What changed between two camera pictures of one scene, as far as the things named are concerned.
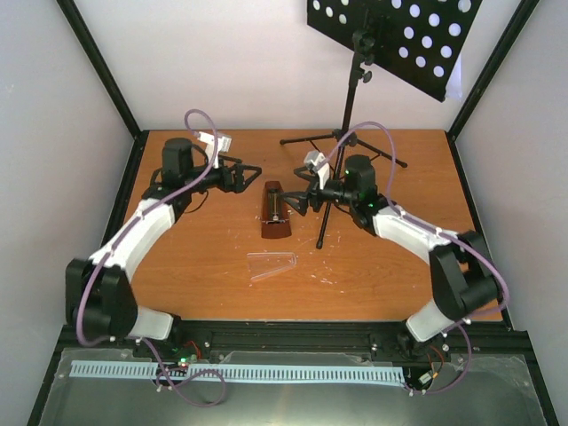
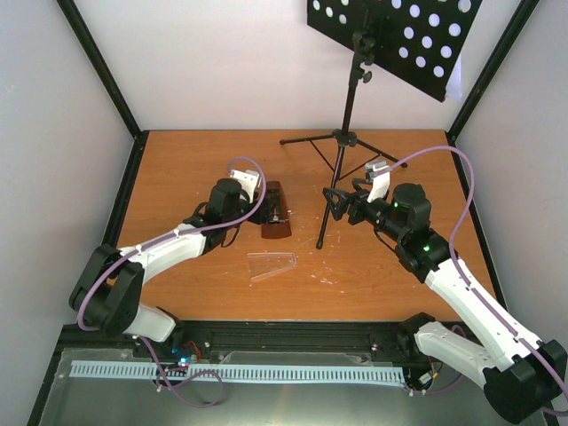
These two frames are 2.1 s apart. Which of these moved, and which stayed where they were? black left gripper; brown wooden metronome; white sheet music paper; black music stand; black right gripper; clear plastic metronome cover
Moved: black right gripper; black left gripper
Stayed: clear plastic metronome cover; black music stand; white sheet music paper; brown wooden metronome
